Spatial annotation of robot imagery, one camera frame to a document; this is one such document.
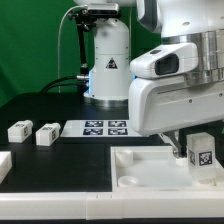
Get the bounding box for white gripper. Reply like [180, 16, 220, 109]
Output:
[129, 77, 224, 158]

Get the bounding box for white square table top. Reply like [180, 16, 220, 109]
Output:
[110, 146, 224, 192]

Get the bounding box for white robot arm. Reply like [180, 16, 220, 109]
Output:
[102, 0, 224, 155]

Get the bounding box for white marker sheet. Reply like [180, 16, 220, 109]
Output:
[61, 120, 140, 138]

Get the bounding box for white left fence piece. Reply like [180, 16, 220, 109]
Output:
[0, 151, 12, 184]

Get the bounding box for black cables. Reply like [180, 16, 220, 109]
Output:
[39, 75, 88, 94]

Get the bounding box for black camera stand pole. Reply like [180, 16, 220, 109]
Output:
[76, 16, 89, 93]

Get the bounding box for white front fence rail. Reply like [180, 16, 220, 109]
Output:
[0, 191, 224, 220]

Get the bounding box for black camera on stand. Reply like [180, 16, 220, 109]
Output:
[68, 3, 120, 23]

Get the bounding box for white cable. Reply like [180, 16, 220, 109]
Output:
[57, 4, 84, 94]

